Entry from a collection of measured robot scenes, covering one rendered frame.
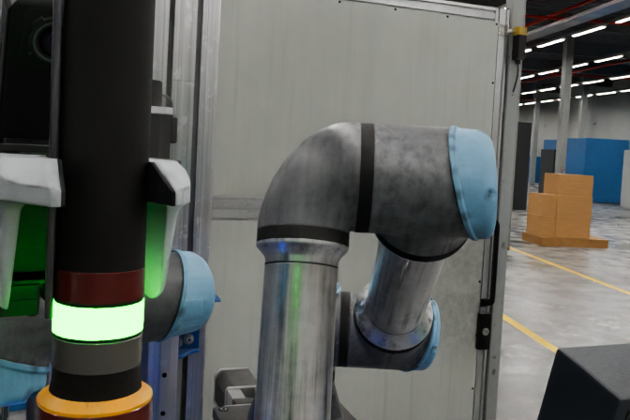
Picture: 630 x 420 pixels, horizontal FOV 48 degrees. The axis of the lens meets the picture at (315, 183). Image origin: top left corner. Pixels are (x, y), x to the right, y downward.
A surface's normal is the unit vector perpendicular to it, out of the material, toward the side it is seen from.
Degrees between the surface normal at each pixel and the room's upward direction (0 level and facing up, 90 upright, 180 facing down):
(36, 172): 42
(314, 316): 75
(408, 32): 91
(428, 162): 69
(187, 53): 90
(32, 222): 89
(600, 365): 15
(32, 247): 89
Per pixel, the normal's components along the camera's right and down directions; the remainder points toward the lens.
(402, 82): 0.36, 0.07
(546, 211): 0.12, 0.06
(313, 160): -0.38, -0.46
